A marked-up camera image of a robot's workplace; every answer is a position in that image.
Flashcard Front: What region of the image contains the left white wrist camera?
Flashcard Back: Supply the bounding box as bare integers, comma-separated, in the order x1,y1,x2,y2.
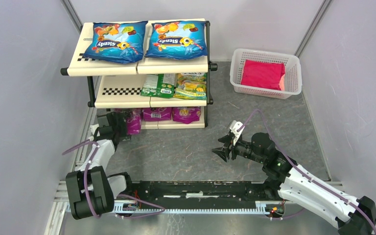
90,124,99,136

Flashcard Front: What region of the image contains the pink bag in basket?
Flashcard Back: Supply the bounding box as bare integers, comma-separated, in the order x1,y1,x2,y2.
240,60,285,91

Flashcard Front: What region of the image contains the cream three-tier shelf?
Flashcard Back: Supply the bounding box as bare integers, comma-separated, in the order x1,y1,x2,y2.
60,23,218,130

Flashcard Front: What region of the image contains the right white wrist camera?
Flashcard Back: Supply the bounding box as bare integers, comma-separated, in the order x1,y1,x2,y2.
229,120,244,145

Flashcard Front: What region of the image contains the blue Slendy candy bag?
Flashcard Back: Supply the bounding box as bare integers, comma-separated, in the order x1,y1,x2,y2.
145,20,208,60

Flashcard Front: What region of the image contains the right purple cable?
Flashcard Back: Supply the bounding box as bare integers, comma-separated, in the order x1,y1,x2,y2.
238,109,376,235

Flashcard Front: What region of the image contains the purple candy bag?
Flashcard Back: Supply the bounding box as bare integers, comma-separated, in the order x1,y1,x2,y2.
120,108,142,135
172,107,201,124
142,107,172,121

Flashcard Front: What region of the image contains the white plastic basket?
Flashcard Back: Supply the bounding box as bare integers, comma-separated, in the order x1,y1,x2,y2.
230,48,302,99

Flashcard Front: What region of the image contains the yellow green candy bag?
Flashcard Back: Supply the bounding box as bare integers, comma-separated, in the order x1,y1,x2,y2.
173,73,207,100

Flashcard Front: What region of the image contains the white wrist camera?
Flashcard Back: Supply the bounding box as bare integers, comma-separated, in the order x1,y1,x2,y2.
90,124,99,136
229,120,244,145

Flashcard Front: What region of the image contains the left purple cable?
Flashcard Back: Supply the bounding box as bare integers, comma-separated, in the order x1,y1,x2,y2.
61,139,103,219

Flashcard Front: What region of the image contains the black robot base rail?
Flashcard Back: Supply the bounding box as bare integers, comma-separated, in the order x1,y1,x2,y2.
113,181,286,218

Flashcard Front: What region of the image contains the purple cable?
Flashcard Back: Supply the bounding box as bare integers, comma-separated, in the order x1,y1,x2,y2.
238,109,376,235
61,139,103,219

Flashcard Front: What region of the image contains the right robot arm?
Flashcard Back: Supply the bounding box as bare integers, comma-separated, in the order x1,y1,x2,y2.
212,133,376,235

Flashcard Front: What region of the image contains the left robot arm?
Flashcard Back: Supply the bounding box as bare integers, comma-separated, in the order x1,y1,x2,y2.
64,112,129,220

